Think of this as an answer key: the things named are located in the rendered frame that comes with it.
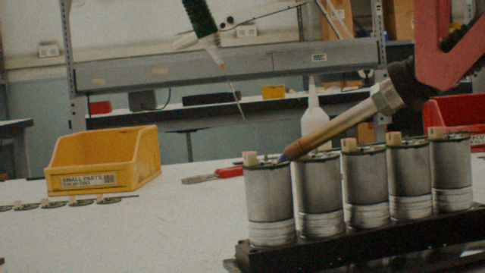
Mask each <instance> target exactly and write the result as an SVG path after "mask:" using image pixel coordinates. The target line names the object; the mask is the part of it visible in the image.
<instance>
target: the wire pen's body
mask: <svg viewBox="0 0 485 273"><path fill-rule="evenodd" d="M181 1H182V4H183V8H185V12H186V15H187V16H188V19H189V20H190V23H191V24H192V28H193V31H194V33H195V35H196V38H197V39H202V38H204V37H206V36H209V35H211V34H213V33H216V32H217V31H219V30H218V28H217V25H216V22H215V20H214V17H213V16H212V13H211V12H210V8H208V5H207V1H206V0H181Z"/></svg>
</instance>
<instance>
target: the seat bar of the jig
mask: <svg viewBox="0 0 485 273"><path fill-rule="evenodd" d="M390 222H391V225H389V226H386V227H381V228H375V229H369V230H355V229H350V228H347V227H346V224H345V233H344V234H342V235H340V236H337V237H330V238H322V239H305V238H302V237H300V236H299V234H300V233H299V229H298V230H296V233H297V243H294V244H293V245H289V246H284V247H279V248H271V249H262V248H255V247H252V246H250V239H245V240H238V245H235V251H236V263H237V264H238V265H240V266H241V267H242V268H243V269H245V270H246V271H247V272H248V273H260V271H267V270H272V269H276V268H283V267H287V266H292V265H300V264H304V263H308V262H315V261H319V260H323V259H332V258H336V257H340V256H343V255H347V254H351V253H358V252H362V251H367V250H371V249H379V248H383V247H387V246H390V245H394V244H398V243H405V242H409V241H413V240H421V239H425V238H429V237H432V236H436V235H441V234H447V233H452V232H455V231H463V230H467V229H471V228H478V227H482V225H485V204H483V203H480V202H475V201H473V208H472V209H471V210H469V211H466V212H436V211H433V217H431V218H425V219H421V220H418V221H397V220H393V219H390ZM345 223H346V221H345Z"/></svg>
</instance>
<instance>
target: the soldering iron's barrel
mask: <svg viewBox="0 0 485 273"><path fill-rule="evenodd" d="M370 94H371V97H370V98H369V99H366V100H364V101H363V102H361V103H359V104H358V105H356V106H354V107H353V108H351V109H349V110H348V111H345V112H344V113H342V114H341V115H339V116H337V117H336V118H334V119H332V120H331V121H330V122H327V123H326V124H324V125H323V126H321V127H319V128H318V129H316V130H314V131H312V132H310V133H309V134H307V135H305V136H303V137H301V138H298V139H297V140H296V141H295V142H294V143H292V144H291V145H289V146H287V147H286V148H285V149H284V151H283V153H284V155H285V157H286V159H287V160H288V162H294V161H295V160H296V159H298V158H300V157H302V156H304V155H307V154H309V153H310V152H311V151H313V150H315V149H316V148H318V147H320V146H322V145H324V144H325V143H327V141H330V140H332V139H333V138H335V137H337V136H339V135H340V134H342V133H344V132H346V131H347V130H349V129H351V128H353V127H354V126H356V125H358V124H360V123H361V122H364V121H366V120H367V119H369V118H370V117H372V116H373V115H375V114H377V113H378V112H381V113H382V114H383V115H385V116H386V117H387V118H388V117H389V116H390V115H392V114H393V113H395V112H396V110H398V109H400V108H401V107H403V106H405V105H406V104H405V103H404V102H403V101H402V99H401V98H400V96H399V94H398V93H397V92H396V90H395V88H394V86H393V83H392V81H391V79H390V77H389V78H387V79H386V80H385V81H383V82H381V83H380V82H379V83H377V84H374V85H373V86H371V88H370Z"/></svg>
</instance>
